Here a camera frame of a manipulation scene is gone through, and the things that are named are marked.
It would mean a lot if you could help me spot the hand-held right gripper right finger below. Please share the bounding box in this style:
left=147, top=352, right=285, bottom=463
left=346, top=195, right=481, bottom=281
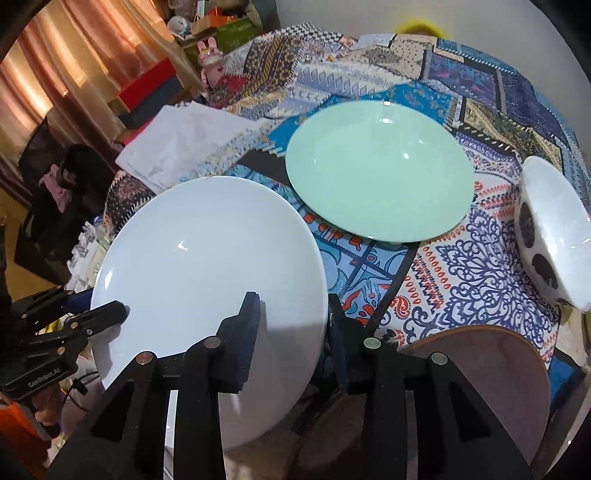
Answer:
left=328, top=293, right=536, bottom=480

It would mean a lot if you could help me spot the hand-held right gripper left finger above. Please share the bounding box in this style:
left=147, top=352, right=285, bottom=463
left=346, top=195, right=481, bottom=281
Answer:
left=46, top=292, right=262, bottom=480

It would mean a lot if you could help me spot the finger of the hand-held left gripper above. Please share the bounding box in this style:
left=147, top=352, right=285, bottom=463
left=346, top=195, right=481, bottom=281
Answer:
left=28, top=301, right=129, bottom=352
left=11, top=286, right=93, bottom=320

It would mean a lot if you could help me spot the white plate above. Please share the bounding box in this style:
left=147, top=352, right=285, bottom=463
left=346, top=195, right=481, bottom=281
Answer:
left=90, top=175, right=329, bottom=452

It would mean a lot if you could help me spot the orange object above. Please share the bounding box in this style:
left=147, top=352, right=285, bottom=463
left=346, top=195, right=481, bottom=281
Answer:
left=0, top=399, right=51, bottom=467

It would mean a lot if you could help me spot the black chair with clothes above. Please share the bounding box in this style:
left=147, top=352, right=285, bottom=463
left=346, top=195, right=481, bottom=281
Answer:
left=14, top=117, right=121, bottom=278

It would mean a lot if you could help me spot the brown plate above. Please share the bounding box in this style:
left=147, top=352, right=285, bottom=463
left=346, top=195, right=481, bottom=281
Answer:
left=397, top=324, right=551, bottom=467

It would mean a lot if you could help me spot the patchwork printed blanket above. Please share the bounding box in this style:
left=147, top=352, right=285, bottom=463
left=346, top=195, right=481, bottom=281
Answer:
left=104, top=23, right=591, bottom=370

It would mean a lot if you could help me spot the green plate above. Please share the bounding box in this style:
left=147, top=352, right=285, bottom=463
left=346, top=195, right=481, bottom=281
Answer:
left=285, top=100, right=476, bottom=243

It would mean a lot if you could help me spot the white cloth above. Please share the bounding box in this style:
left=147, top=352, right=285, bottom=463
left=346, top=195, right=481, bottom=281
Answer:
left=115, top=102, right=273, bottom=192

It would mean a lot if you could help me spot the red box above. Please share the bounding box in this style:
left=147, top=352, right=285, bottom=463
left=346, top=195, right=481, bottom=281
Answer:
left=117, top=60, right=178, bottom=112

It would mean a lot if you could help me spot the orange curtain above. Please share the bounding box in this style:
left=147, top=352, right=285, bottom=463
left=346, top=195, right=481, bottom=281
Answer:
left=0, top=0, right=185, bottom=162

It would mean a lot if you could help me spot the white bowl with black spots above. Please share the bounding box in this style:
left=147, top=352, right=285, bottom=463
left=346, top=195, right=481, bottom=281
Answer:
left=514, top=155, right=591, bottom=315

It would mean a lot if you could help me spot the pink rabbit plush toy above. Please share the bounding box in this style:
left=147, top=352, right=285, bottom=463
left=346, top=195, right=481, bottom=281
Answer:
left=198, top=39, right=227, bottom=88

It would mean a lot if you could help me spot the green box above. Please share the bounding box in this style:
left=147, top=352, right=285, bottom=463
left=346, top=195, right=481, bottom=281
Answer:
left=217, top=18, right=269, bottom=51

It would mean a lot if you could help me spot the yellow round object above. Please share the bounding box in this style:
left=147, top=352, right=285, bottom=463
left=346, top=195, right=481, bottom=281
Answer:
left=398, top=17, right=444, bottom=38

